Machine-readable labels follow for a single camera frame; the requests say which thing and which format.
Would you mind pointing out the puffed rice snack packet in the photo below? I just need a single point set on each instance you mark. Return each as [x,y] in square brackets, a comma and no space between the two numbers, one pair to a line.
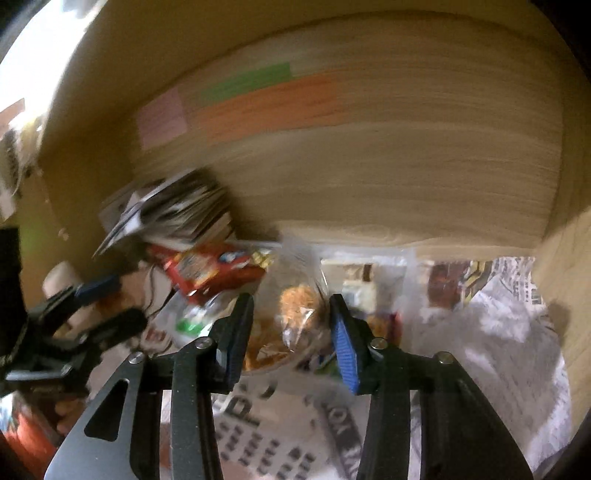
[292,324]

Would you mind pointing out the green sticky note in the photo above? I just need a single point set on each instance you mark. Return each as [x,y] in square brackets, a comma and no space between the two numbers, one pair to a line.
[246,82]

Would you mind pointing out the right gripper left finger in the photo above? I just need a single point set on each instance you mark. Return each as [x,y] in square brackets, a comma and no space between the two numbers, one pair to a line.
[118,434]

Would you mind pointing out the clear plastic storage bin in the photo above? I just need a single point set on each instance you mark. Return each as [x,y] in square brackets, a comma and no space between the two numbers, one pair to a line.
[290,284]

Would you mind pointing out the orange sticky note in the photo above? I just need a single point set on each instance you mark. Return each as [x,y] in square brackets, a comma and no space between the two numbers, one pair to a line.
[306,102]

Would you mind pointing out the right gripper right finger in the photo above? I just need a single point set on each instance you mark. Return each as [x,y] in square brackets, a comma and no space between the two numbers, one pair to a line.
[462,436]

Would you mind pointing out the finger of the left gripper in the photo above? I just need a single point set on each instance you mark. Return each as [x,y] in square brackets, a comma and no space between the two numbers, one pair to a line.
[94,341]
[57,310]

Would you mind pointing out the red snack packet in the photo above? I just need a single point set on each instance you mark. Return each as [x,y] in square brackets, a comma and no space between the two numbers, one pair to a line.
[202,272]

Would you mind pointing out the pink sticky note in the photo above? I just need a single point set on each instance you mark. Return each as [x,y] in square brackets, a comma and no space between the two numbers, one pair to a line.
[161,120]

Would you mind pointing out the stack of papers and booklets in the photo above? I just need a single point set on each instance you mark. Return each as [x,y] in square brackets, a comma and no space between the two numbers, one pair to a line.
[182,207]

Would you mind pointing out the newspaper desk lining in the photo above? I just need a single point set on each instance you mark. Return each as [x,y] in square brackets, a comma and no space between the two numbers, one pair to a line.
[296,423]

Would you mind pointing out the person's left hand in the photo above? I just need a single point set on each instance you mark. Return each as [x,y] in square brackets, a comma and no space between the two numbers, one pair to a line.
[68,411]

